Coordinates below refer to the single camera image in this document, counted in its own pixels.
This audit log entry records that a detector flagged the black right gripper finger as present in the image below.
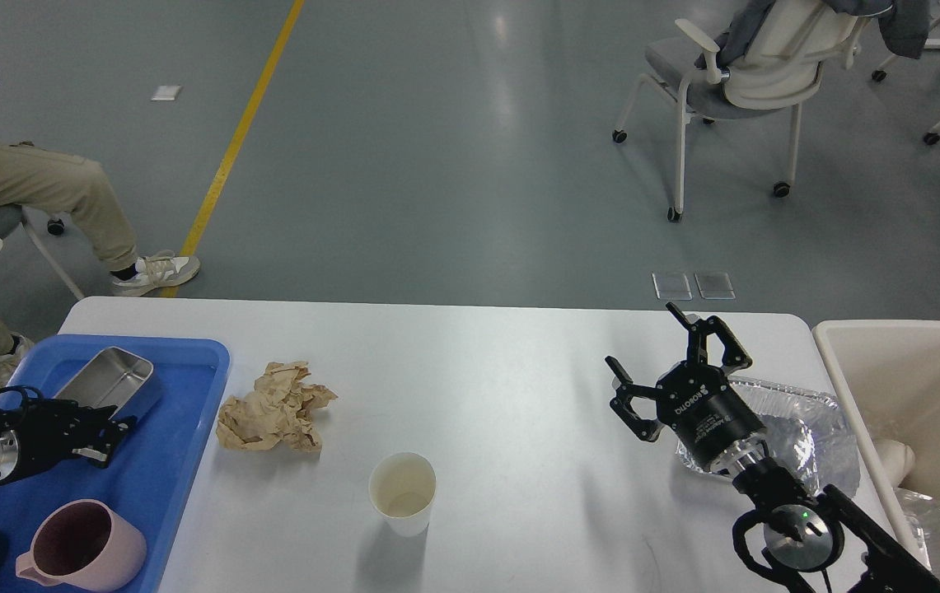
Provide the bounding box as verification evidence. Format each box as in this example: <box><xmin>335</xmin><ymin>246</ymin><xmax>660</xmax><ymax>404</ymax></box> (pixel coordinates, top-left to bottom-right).
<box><xmin>605</xmin><ymin>356</ymin><xmax>664</xmax><ymax>442</ymax></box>
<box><xmin>666</xmin><ymin>301</ymin><xmax>754</xmax><ymax>374</ymax></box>

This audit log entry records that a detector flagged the aluminium foil tray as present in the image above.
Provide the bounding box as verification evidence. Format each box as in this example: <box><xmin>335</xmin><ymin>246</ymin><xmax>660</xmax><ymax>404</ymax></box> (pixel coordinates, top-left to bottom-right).
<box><xmin>676</xmin><ymin>376</ymin><xmax>862</xmax><ymax>487</ymax></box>

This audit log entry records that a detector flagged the floor outlet plate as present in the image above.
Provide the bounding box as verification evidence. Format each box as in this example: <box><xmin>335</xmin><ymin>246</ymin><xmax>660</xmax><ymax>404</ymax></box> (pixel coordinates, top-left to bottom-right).
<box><xmin>693</xmin><ymin>273</ymin><xmax>737</xmax><ymax>300</ymax></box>
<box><xmin>652</xmin><ymin>273</ymin><xmax>693</xmax><ymax>301</ymax></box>

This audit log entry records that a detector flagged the white grey office chair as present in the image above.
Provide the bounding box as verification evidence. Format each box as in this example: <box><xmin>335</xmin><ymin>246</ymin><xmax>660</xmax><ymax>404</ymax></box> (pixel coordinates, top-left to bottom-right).
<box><xmin>611</xmin><ymin>1</ymin><xmax>870</xmax><ymax>222</ymax></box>

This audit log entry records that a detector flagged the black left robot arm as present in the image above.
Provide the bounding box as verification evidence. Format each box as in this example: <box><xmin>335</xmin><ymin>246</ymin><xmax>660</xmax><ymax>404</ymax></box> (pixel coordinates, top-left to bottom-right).
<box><xmin>0</xmin><ymin>385</ymin><xmax>161</xmax><ymax>485</ymax></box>

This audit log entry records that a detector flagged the square stainless steel tray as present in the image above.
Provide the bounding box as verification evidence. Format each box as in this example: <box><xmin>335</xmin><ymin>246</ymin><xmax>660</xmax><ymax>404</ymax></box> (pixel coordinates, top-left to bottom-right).
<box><xmin>55</xmin><ymin>347</ymin><xmax>163</xmax><ymax>420</ymax></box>

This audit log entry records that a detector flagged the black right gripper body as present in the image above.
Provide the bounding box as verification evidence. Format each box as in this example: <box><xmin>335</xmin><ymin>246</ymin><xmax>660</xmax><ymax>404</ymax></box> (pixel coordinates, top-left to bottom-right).
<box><xmin>657</xmin><ymin>362</ymin><xmax>766</xmax><ymax>472</ymax></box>

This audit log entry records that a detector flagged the beige plastic bin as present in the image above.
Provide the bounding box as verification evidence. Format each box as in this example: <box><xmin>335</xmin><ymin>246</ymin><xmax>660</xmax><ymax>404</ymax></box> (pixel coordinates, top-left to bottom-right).
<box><xmin>813</xmin><ymin>320</ymin><xmax>940</xmax><ymax>552</ymax></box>

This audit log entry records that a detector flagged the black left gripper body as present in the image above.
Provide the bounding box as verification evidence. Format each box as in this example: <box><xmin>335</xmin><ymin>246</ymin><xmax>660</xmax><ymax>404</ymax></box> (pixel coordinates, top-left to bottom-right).
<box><xmin>0</xmin><ymin>400</ymin><xmax>87</xmax><ymax>485</ymax></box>

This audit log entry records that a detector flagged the pink mug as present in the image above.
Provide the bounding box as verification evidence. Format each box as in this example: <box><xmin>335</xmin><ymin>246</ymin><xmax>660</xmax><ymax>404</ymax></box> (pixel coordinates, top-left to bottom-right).
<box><xmin>15</xmin><ymin>499</ymin><xmax>147</xmax><ymax>592</ymax></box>

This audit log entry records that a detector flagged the left floor outlet plate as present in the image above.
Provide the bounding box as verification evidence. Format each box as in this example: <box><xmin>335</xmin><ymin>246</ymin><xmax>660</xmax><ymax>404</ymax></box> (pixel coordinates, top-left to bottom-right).
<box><xmin>652</xmin><ymin>273</ymin><xmax>693</xmax><ymax>301</ymax></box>

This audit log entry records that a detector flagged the white paper cup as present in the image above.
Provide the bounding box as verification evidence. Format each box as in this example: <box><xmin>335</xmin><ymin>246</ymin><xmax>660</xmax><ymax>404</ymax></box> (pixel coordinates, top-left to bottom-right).
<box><xmin>368</xmin><ymin>451</ymin><xmax>438</xmax><ymax>538</ymax></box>

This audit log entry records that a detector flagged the seated person in khaki trousers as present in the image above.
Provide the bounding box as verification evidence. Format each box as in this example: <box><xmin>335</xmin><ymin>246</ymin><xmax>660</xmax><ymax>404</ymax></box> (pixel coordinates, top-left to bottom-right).
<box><xmin>0</xmin><ymin>145</ymin><xmax>201</xmax><ymax>388</ymax></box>

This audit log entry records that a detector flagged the grey jacket on chair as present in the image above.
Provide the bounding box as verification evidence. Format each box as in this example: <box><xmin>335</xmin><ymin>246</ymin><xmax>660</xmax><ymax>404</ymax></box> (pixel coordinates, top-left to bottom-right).
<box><xmin>696</xmin><ymin>0</ymin><xmax>932</xmax><ymax>70</ymax></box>

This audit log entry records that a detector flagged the crumpled brown paper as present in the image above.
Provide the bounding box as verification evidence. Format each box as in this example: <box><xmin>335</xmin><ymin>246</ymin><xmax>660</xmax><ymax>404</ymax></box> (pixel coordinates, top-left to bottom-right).
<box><xmin>216</xmin><ymin>361</ymin><xmax>338</xmax><ymax>453</ymax></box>

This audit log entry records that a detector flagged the blue plastic tray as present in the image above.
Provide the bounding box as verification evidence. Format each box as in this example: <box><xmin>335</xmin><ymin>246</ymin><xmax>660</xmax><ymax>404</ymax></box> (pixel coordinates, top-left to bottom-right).
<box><xmin>0</xmin><ymin>334</ymin><xmax>230</xmax><ymax>592</ymax></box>

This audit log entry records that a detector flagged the right floor outlet plate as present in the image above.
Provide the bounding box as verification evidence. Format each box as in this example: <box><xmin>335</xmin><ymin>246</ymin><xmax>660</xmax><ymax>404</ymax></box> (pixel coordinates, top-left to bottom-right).
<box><xmin>693</xmin><ymin>273</ymin><xmax>737</xmax><ymax>300</ymax></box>

